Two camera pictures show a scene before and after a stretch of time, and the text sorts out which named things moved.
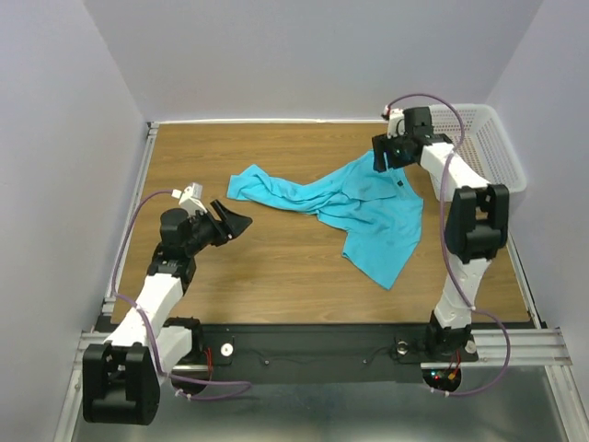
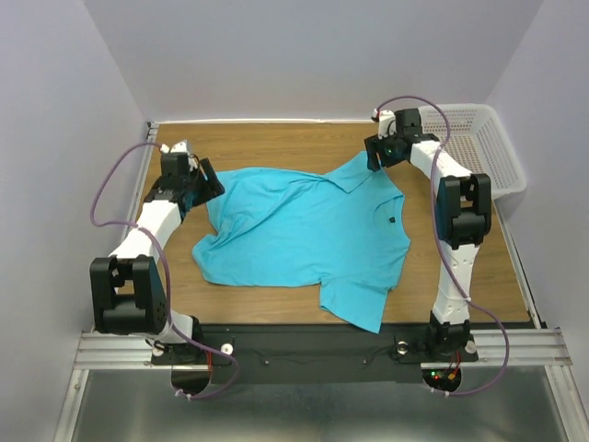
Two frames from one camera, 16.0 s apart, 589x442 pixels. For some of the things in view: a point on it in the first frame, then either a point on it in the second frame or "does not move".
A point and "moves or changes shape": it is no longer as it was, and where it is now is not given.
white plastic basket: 479,139 does not move
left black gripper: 221,226 → 208,180
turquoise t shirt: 380,209 moves or changes shape
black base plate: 318,354 does not move
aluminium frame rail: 103,314 does not move
